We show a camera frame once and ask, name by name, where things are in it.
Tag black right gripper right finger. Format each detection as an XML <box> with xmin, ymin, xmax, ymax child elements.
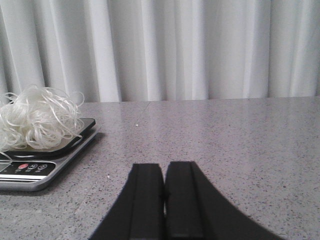
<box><xmin>165</xmin><ymin>161</ymin><xmax>280</xmax><ymax>240</ymax></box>

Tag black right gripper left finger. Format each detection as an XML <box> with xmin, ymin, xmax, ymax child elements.
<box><xmin>90</xmin><ymin>163</ymin><xmax>165</xmax><ymax>240</ymax></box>

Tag white vermicelli noodle bundle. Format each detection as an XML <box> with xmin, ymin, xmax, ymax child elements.
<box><xmin>0</xmin><ymin>84</ymin><xmax>85</xmax><ymax>162</ymax></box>

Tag black silver kitchen scale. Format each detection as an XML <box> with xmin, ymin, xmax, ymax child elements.
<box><xmin>0</xmin><ymin>118</ymin><xmax>98</xmax><ymax>192</ymax></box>

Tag white pleated curtain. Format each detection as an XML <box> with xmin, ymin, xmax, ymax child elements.
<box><xmin>0</xmin><ymin>0</ymin><xmax>320</xmax><ymax>102</ymax></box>

